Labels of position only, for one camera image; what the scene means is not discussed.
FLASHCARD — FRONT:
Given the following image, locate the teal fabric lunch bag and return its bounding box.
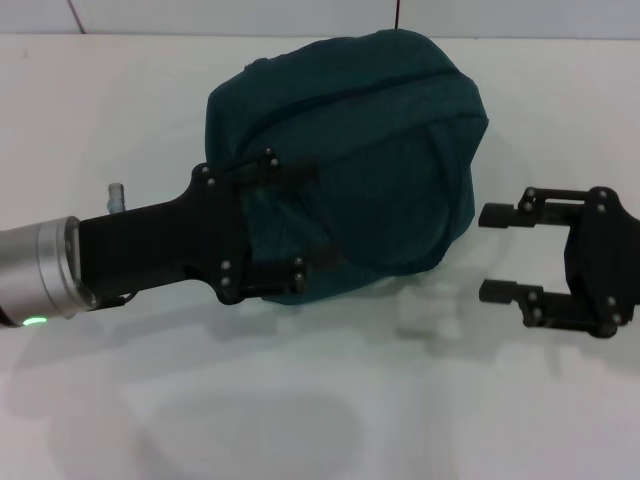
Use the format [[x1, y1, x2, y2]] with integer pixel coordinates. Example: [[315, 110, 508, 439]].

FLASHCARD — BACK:
[[204, 28, 490, 304]]

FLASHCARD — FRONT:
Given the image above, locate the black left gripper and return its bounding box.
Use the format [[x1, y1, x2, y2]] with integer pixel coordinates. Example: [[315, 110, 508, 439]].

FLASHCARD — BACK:
[[78, 146, 342, 306]]

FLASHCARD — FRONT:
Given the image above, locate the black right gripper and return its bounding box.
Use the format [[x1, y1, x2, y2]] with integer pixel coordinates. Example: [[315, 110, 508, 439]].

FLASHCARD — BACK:
[[477, 184, 640, 340]]

